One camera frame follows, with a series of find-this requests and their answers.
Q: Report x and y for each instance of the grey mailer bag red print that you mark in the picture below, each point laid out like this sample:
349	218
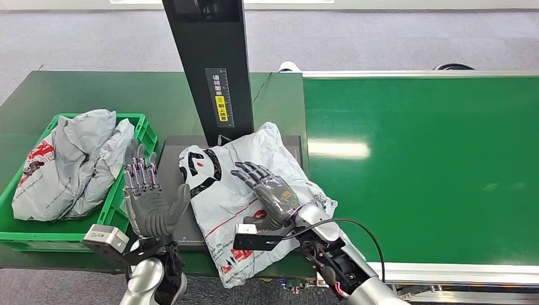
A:
46	185

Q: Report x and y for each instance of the aluminium conveyor side rail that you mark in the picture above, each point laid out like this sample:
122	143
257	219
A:
463	273

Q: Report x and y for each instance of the dark green table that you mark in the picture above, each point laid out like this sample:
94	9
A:
105	92

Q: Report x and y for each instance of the white round object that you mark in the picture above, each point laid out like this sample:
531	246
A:
289	67

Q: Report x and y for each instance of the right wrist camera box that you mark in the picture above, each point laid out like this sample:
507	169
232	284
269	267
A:
252	242

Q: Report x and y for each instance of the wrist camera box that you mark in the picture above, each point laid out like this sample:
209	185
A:
105	238
252	242

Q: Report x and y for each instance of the white plastic mailer package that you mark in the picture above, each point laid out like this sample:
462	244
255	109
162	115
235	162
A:
223	198

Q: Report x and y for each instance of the plain grey mailer bag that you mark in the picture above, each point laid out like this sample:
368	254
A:
109	160

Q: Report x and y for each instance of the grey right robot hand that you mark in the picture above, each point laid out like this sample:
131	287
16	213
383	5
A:
276	198

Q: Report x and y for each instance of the small metal connector fittings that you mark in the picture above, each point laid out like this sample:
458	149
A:
299	287

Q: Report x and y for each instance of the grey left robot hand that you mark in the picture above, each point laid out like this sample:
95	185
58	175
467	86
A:
147	210

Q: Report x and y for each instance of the black scanner column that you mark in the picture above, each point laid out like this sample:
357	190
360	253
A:
210	42

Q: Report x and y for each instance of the green plastic crate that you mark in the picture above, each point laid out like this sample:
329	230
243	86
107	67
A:
42	235

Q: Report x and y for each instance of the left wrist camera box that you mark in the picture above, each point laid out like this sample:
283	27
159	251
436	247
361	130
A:
105	238

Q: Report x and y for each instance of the green conveyor belt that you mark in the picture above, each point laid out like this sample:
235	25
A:
421	168

